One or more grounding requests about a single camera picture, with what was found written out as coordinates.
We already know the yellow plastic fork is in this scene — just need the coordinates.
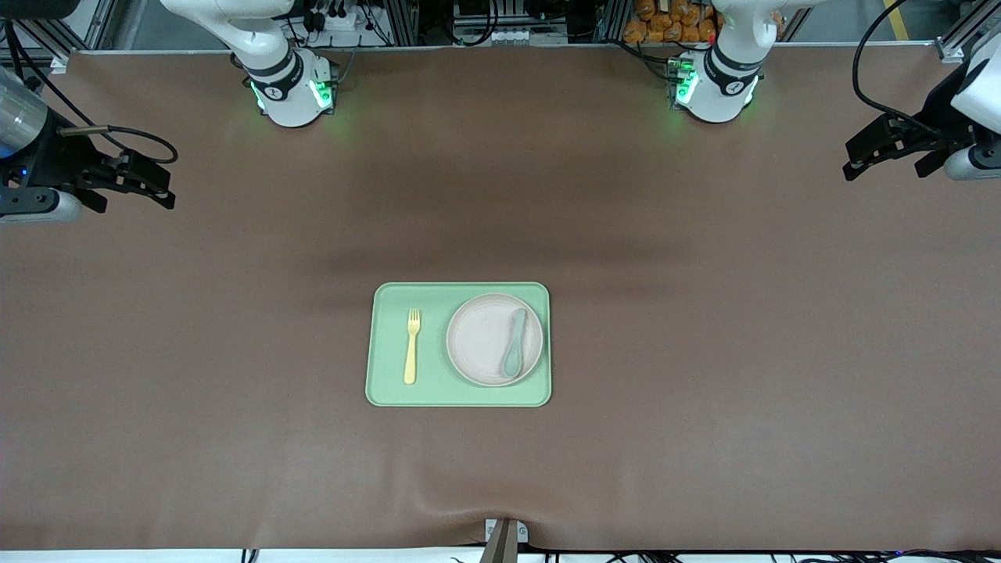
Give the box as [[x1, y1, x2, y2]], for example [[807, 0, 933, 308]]
[[403, 308, 423, 386]]

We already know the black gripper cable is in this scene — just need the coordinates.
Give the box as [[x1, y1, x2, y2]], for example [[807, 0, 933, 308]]
[[852, 0, 939, 134], [4, 20, 180, 166]]

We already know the brown table mat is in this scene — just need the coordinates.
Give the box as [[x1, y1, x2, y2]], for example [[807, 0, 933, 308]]
[[0, 45, 1001, 553]]

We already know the sage green plastic spoon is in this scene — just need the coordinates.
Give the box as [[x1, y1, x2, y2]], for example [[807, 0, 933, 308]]
[[501, 307, 529, 378]]

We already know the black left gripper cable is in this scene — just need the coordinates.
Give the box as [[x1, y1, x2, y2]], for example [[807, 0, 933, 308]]
[[852, 0, 939, 134]]

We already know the round beige plate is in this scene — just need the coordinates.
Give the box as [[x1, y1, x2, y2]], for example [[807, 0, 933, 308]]
[[445, 293, 545, 389]]

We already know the aluminium frame strut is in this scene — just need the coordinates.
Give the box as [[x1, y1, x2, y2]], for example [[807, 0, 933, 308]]
[[934, 0, 1001, 64], [0, 0, 120, 75]]

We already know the bag of orange buns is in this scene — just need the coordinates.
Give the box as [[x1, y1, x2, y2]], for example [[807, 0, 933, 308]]
[[623, 0, 721, 45]]

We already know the metal table clamp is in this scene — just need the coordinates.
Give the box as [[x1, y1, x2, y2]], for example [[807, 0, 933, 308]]
[[483, 518, 529, 563]]

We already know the light green rectangular tray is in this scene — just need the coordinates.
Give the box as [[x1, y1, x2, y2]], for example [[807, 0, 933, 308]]
[[364, 281, 553, 408]]

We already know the small green-lit control box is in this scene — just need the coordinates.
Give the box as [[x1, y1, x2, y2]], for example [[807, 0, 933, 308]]
[[666, 56, 698, 109]]

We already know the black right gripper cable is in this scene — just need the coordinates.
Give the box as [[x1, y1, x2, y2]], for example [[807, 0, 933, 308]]
[[4, 20, 180, 166]]

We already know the white power strip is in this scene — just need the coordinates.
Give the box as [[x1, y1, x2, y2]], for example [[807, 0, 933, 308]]
[[309, 6, 369, 34]]

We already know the white connector strip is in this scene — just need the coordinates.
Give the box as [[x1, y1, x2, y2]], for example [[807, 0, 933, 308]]
[[452, 26, 569, 45]]

